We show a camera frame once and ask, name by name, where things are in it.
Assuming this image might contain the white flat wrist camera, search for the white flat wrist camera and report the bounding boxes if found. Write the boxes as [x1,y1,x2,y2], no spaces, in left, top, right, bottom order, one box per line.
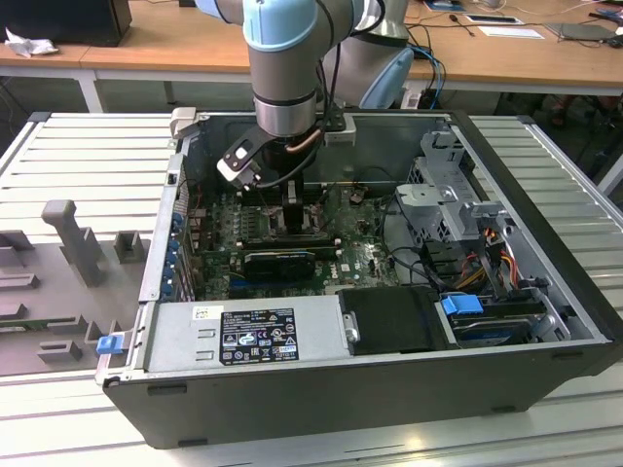
[322,114,358,148]

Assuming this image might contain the long wooden desk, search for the long wooden desk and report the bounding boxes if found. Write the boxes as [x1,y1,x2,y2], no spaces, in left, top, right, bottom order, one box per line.
[0,0,623,116]

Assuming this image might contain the black rating label sticker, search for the black rating label sticker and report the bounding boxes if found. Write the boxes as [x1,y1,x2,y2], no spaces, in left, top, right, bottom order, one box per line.
[220,306,300,366]

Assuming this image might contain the black box on desk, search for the black box on desk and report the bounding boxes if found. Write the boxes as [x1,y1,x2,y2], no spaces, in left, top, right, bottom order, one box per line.
[0,0,133,49]

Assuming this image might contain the grey case corner latch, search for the grey case corner latch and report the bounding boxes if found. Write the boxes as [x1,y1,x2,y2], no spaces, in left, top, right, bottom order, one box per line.
[168,107,200,143]

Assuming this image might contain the white paper sheet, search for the white paper sheet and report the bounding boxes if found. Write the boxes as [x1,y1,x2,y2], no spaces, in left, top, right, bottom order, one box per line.
[477,24,545,41]

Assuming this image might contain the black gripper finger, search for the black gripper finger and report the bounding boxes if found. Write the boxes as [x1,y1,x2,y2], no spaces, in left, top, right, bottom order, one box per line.
[283,180,306,235]

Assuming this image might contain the white tilted wrist camera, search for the white tilted wrist camera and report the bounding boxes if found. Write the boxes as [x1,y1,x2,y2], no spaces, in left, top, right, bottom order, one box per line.
[215,139,265,193]

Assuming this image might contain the hard disk in blue carrier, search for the hard disk in blue carrier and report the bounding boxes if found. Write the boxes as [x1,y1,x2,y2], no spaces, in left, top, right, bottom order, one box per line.
[440,294,534,347]

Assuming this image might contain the dark grey laptop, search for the dark grey laptop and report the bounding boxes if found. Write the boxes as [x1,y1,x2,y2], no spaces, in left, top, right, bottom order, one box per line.
[543,21,620,46]

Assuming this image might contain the blue cable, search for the blue cable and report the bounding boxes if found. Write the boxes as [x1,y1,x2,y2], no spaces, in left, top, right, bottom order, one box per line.
[413,42,445,111]

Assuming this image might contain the yellow power wire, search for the yellow power wire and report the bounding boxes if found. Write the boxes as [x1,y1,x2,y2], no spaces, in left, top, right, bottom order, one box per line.
[457,265,493,289]

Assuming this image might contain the black plastic air shroud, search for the black plastic air shroud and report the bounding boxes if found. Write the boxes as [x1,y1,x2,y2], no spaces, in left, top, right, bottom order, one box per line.
[335,285,453,357]

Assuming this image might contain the open black PC case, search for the open black PC case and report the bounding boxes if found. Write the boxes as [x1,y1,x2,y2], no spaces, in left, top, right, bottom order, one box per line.
[94,107,615,451]

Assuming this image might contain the grey parts rack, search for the grey parts rack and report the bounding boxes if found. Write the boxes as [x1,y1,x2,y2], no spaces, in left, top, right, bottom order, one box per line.
[0,198,153,377]

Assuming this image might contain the black looped cable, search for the black looped cable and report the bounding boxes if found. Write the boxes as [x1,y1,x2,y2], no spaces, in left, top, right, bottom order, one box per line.
[378,192,442,288]

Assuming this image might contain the blue plastic case latch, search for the blue plastic case latch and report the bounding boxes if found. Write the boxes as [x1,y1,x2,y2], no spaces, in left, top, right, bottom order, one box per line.
[96,335,124,356]

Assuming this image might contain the grey metal drive cage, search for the grey metal drive cage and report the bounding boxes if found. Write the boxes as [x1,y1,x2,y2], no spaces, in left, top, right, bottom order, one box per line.
[392,129,517,247]

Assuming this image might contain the crumpled white paper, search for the crumpled white paper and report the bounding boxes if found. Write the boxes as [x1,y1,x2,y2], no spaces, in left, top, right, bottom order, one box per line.
[3,26,60,59]

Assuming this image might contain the white framed tablet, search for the white framed tablet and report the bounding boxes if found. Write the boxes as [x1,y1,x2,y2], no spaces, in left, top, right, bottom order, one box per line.
[465,14,526,26]

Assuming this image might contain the small white barcode sticker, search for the small white barcode sticker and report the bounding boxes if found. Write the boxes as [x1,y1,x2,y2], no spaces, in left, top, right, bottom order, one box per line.
[190,305,226,322]

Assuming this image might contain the black graphics card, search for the black graphics card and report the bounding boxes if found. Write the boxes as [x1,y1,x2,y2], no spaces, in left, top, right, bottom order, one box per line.
[242,250,316,283]

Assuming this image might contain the grey power supply unit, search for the grey power supply unit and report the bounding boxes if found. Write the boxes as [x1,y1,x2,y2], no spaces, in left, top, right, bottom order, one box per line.
[144,295,352,375]

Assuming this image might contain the green motherboard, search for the green motherboard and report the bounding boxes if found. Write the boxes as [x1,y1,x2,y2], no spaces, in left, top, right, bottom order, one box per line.
[187,184,429,301]

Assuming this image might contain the blue expansion slot retainers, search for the blue expansion slot retainers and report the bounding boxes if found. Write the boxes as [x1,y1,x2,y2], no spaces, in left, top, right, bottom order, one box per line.
[164,213,185,299]

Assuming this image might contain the red and orange wire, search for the red and orange wire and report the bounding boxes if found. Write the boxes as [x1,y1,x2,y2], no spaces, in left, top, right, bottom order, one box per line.
[495,245,521,286]

